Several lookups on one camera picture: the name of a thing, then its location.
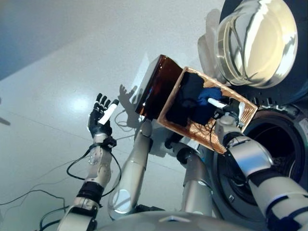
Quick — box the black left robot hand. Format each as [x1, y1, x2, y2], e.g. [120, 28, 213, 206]
[87, 93, 120, 140]

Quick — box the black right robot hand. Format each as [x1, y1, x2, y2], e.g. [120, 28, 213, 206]
[208, 97, 246, 127]

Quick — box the silver robot leg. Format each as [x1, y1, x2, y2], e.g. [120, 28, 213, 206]
[166, 134, 215, 217]
[108, 119, 154, 215]

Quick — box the round washing machine door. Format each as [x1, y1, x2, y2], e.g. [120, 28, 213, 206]
[197, 0, 308, 97]

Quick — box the rectangular wicker laundry basket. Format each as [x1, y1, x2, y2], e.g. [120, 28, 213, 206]
[156, 67, 258, 154]

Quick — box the grey front-load washing machine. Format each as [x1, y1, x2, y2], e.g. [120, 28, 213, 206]
[206, 84, 308, 231]

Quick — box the black floor cable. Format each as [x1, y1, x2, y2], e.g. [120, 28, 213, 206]
[0, 189, 71, 229]

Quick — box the silver left robot leg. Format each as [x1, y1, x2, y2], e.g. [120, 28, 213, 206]
[108, 119, 154, 215]

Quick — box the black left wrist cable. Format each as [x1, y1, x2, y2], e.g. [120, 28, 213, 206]
[66, 141, 122, 197]

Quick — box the grey robot torso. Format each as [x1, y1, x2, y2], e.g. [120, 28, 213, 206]
[96, 209, 265, 231]

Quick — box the silver right robot leg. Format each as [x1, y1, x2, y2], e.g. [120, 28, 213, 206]
[166, 134, 215, 217]

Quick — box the brown translucent stool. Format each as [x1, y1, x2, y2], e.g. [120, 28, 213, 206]
[134, 54, 183, 121]

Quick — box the long black garment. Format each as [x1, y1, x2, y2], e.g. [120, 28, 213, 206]
[166, 72, 205, 127]

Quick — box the blue garment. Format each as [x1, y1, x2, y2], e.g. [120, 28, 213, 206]
[192, 87, 223, 126]

